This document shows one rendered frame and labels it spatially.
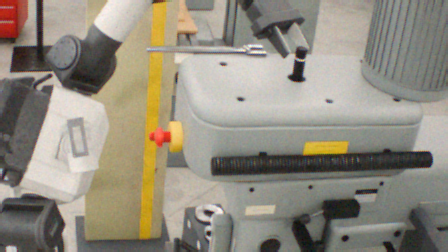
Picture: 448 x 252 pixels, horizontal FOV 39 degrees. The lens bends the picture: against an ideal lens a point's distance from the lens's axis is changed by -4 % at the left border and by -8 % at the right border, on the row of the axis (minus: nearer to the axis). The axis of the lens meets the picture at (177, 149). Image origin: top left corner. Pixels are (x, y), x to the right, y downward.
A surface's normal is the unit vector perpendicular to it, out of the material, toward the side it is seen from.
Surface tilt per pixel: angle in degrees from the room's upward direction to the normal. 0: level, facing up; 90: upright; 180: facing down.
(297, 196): 90
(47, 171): 58
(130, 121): 90
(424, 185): 90
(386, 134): 90
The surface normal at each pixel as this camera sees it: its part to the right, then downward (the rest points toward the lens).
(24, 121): 0.41, -0.01
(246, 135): 0.16, 0.54
